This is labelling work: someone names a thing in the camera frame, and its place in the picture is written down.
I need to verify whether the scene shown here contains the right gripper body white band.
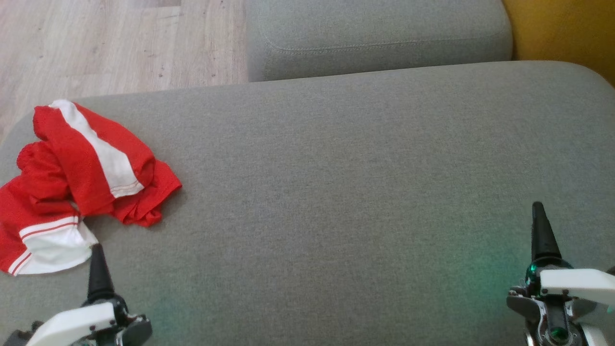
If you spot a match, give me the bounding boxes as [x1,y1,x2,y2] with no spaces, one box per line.
[507,256,615,321]

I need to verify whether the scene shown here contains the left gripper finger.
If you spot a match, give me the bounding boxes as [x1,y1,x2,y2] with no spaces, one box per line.
[88,244,116,302]

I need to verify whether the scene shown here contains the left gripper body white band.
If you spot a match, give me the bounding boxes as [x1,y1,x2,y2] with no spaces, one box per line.
[26,297,153,346]

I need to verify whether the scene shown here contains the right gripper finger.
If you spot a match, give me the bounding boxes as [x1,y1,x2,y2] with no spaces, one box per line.
[531,201,563,264]

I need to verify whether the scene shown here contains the red shorts with white stripes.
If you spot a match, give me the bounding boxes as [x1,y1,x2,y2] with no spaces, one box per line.
[17,99,182,227]

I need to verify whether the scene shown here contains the large grey sofa seat cushion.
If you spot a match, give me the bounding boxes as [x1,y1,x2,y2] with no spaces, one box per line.
[0,60,615,346]

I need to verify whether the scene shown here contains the small grey sofa cushion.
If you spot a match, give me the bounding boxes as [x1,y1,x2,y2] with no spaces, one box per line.
[245,0,514,82]

